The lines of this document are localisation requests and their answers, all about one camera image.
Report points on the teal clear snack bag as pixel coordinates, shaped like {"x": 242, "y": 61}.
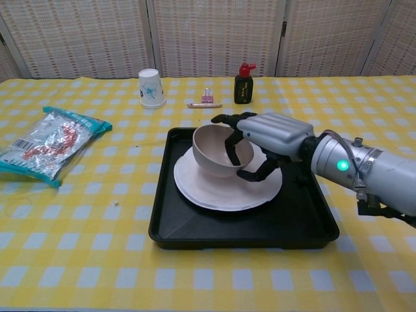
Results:
{"x": 52, "y": 146}

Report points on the black ink bottle red cap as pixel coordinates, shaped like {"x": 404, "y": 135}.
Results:
{"x": 243, "y": 89}

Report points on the tan crayon stick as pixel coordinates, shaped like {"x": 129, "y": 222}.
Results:
{"x": 204, "y": 105}

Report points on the yellow white checkered tablecloth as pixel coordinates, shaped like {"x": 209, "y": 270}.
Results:
{"x": 97, "y": 260}

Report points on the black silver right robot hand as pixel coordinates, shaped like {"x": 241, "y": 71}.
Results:
{"x": 276, "y": 136}

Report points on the white round plate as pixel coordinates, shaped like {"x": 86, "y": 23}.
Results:
{"x": 227, "y": 198}

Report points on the black square plastic tray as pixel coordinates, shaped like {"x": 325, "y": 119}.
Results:
{"x": 243, "y": 227}

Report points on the beige bowl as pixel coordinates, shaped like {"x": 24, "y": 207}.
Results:
{"x": 211, "y": 152}

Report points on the woven beige folding screen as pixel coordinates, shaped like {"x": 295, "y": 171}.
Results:
{"x": 208, "y": 35}

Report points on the pink binder clip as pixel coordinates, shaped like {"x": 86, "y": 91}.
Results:
{"x": 206, "y": 98}

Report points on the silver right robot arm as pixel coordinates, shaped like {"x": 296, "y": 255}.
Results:
{"x": 383, "y": 175}

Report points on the white paper cup blue flower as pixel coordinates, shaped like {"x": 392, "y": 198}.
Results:
{"x": 151, "y": 89}

